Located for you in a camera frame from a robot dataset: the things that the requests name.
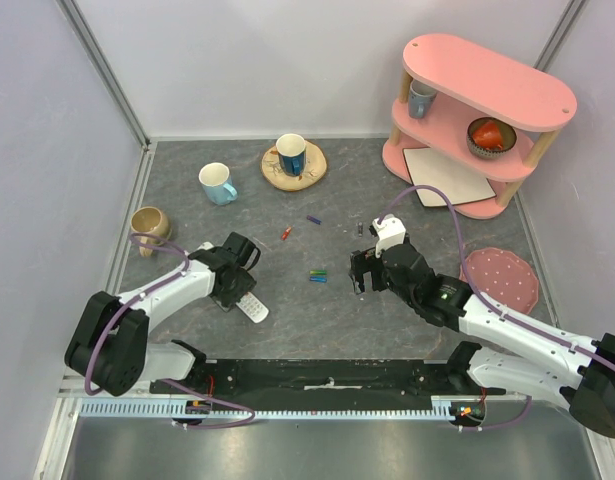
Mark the dark blue mug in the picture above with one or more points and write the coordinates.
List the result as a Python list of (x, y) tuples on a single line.
[(291, 149)]

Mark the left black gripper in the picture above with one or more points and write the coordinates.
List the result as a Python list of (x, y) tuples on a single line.
[(245, 283)]

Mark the red orange battery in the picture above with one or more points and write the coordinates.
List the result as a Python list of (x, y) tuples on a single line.
[(286, 233)]

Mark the white square plate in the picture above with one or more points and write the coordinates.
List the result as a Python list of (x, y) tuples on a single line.
[(457, 182)]

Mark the dark patterned bowl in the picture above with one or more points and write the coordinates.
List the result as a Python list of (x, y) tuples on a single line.
[(509, 139)]

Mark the purple battery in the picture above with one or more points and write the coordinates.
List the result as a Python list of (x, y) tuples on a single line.
[(313, 219)]

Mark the red cup in bowl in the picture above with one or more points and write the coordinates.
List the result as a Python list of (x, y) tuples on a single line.
[(488, 136)]

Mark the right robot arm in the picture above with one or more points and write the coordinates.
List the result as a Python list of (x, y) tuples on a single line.
[(572, 371)]

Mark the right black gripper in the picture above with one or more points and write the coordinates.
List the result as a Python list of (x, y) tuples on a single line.
[(369, 272)]

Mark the blue-white cable duct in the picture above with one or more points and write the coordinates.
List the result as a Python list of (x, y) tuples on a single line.
[(438, 410)]

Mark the grey-blue mug on shelf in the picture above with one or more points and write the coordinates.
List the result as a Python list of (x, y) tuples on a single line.
[(420, 99)]

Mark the beige floral plate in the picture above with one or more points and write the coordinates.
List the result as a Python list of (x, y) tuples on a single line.
[(314, 169)]

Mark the beige mug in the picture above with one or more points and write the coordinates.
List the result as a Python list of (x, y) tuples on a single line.
[(153, 221)]

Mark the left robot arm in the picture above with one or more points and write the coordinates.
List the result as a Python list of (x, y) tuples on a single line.
[(110, 347)]

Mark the pink dotted plate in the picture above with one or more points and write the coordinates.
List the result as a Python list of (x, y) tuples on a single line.
[(505, 277)]

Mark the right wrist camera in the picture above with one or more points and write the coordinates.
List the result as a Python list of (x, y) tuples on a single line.
[(389, 232)]

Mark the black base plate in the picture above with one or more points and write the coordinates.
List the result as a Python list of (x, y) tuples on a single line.
[(258, 383)]

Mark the light blue mug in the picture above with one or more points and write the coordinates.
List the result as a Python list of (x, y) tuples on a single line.
[(215, 179)]

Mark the white remote control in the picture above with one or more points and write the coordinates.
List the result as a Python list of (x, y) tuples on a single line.
[(253, 308)]

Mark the pink three-tier shelf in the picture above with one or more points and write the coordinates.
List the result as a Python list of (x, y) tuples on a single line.
[(483, 110)]

